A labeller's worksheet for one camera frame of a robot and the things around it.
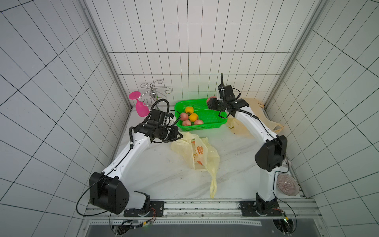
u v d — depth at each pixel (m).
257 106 1.15
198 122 1.03
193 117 1.07
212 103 0.78
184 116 1.06
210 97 0.85
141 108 0.92
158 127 0.66
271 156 0.51
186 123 1.01
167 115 0.72
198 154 0.83
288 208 0.70
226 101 0.66
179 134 0.76
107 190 0.39
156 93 0.90
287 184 0.79
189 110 1.11
